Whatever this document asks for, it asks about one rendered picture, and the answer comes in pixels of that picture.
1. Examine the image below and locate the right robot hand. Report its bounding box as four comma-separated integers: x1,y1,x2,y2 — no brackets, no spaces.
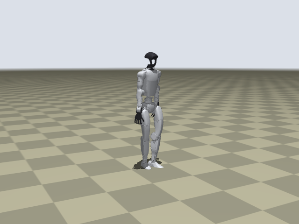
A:
135,109,144,124

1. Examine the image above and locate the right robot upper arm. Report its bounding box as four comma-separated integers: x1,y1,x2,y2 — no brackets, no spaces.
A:
137,71,146,96

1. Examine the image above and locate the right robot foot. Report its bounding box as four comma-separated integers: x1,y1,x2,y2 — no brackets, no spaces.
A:
141,162,151,170

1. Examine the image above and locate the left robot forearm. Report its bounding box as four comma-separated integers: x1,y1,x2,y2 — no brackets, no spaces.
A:
154,91,159,105

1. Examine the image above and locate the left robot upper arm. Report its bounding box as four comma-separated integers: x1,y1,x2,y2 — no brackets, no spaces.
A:
156,71,161,92

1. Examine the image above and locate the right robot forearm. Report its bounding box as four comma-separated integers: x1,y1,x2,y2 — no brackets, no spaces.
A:
136,90,143,112

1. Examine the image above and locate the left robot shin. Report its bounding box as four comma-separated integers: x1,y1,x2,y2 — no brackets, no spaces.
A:
150,136,161,163

